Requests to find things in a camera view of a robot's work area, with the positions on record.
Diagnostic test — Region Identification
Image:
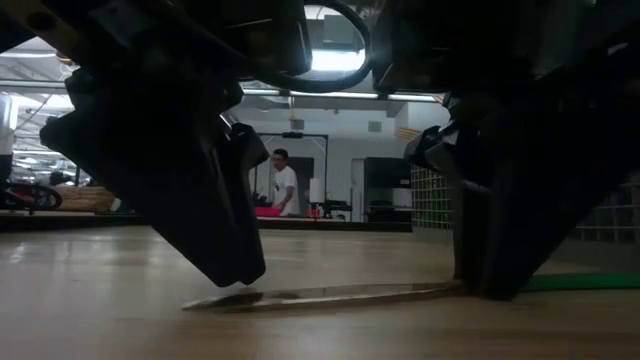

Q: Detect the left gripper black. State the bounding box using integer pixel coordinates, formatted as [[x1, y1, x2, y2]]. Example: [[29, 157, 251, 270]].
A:
[[0, 0, 251, 89]]

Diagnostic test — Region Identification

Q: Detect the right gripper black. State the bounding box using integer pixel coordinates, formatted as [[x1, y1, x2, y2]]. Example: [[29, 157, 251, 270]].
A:
[[403, 0, 640, 196]]

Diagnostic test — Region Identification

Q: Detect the gold knife green handle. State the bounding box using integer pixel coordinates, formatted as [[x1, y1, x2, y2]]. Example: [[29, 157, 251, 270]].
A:
[[181, 272, 640, 313]]

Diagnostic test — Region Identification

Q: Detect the grey mesh cutlery caddy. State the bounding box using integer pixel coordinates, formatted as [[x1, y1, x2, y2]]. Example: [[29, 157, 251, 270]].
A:
[[410, 164, 640, 274]]

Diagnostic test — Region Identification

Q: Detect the black cabinet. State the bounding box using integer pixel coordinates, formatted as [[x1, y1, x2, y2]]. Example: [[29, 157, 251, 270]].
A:
[[363, 156, 413, 232]]

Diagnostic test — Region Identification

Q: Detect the person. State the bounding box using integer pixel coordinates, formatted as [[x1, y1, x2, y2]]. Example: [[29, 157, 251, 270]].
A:
[[269, 147, 302, 217]]

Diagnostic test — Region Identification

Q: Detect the white cylinder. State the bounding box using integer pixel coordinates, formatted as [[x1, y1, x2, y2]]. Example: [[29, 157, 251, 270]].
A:
[[308, 177, 326, 205]]

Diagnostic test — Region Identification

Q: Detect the long ceiling light bar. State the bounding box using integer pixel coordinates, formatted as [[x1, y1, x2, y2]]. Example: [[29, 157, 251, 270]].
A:
[[0, 79, 444, 104]]

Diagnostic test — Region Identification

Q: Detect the black gantry frame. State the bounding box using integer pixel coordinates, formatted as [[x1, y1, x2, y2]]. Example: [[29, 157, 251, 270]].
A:
[[252, 131, 330, 219]]

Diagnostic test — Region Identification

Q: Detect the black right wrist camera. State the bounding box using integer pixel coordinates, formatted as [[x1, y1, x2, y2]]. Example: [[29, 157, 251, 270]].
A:
[[371, 0, 451, 95]]

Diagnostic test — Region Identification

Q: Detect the black aluminium table frame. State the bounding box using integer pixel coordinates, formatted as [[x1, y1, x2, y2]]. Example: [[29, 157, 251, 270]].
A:
[[0, 212, 414, 234]]

